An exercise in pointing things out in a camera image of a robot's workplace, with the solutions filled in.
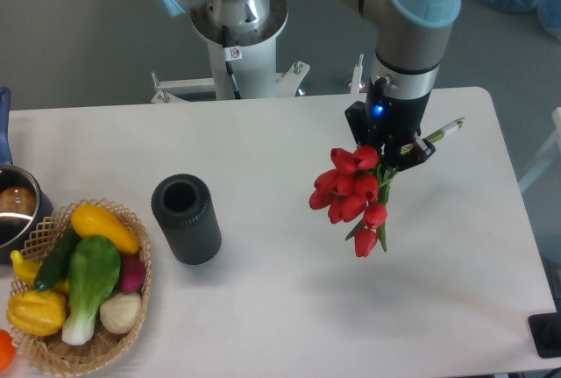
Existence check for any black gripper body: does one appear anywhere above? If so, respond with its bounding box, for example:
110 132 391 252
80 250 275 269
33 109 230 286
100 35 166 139
360 78 430 153

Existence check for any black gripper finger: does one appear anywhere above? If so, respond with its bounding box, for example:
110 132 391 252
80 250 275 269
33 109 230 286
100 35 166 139
385 134 436 171
344 102 372 146

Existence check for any red tulip bouquet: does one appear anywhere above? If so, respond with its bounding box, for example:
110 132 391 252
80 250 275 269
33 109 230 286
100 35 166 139
309 145 402 258

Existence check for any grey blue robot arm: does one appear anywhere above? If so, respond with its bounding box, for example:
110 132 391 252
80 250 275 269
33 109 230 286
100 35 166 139
155 0 461 171

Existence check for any dark grey ribbed vase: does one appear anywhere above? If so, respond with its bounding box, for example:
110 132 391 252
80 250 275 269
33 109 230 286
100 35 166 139
151 174 222 265

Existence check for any black device at table edge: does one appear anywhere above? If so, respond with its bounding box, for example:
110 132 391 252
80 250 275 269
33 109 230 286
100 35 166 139
528 312 560 359

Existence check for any purple red radish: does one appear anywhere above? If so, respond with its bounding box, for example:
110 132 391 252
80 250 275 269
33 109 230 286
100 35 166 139
118 255 146 293

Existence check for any yellow squash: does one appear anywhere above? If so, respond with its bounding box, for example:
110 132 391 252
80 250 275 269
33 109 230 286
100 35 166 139
70 204 140 255

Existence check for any green bok choy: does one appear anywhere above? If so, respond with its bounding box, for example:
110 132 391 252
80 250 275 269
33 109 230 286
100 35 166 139
61 236 121 346

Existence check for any white garlic bulb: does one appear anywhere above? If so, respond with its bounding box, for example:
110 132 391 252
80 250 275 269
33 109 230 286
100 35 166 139
100 293 141 334

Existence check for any dark green cucumber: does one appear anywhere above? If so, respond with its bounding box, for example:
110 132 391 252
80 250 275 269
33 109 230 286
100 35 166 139
33 226 82 292

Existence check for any brown item in saucepan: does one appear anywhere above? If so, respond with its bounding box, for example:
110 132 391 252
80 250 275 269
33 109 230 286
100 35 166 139
0 187 37 216

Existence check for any small yellow gourd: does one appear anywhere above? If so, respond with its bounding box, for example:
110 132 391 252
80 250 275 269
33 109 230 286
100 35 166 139
10 250 69 296

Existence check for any yellow bell pepper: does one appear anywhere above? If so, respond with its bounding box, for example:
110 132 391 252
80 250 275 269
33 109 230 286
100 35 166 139
6 290 67 337

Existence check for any woven wicker basket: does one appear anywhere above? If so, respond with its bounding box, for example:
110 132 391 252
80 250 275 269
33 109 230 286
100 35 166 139
9 198 152 377

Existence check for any orange fruit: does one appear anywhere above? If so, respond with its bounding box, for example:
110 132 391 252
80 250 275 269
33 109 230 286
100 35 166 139
0 329 16 372

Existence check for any white frame at right edge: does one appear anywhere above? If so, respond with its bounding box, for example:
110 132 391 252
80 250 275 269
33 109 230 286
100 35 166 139
518 107 560 193

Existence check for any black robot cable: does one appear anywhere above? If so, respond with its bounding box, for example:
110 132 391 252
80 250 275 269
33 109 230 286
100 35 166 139
221 25 243 101

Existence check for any blue handled saucepan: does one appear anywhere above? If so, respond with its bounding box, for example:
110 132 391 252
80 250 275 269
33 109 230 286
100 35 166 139
1 87 53 265

